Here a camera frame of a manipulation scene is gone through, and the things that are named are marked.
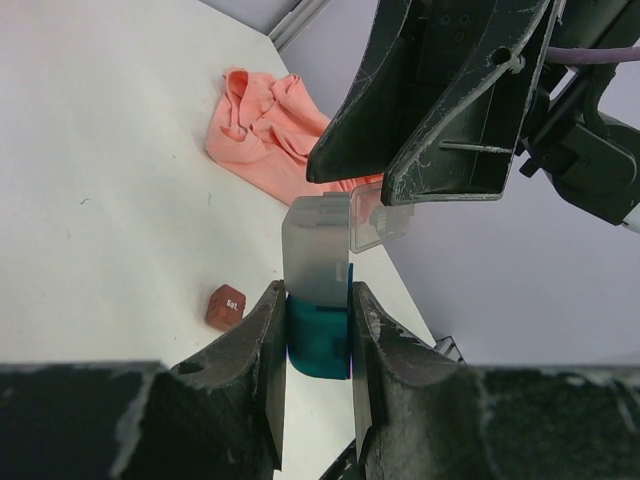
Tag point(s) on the grey pill box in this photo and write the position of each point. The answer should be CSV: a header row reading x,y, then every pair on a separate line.
x,y
319,233

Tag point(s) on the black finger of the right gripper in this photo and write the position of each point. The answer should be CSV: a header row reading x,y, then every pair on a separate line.
x,y
463,148
377,117

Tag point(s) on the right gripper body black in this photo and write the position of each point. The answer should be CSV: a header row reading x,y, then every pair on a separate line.
x,y
431,41

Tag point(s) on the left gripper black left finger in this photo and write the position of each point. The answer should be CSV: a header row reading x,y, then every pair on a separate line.
x,y
218,414

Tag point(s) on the teal pill box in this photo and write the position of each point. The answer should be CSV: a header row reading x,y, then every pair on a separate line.
x,y
318,337

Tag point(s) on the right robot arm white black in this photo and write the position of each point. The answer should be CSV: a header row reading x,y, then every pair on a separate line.
x,y
591,159

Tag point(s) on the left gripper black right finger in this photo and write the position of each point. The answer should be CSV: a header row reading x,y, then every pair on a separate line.
x,y
420,415

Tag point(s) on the pink shirt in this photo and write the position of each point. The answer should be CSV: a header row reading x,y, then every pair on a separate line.
x,y
263,130

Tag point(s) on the red pill box right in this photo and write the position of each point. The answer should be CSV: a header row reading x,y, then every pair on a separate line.
x,y
225,308

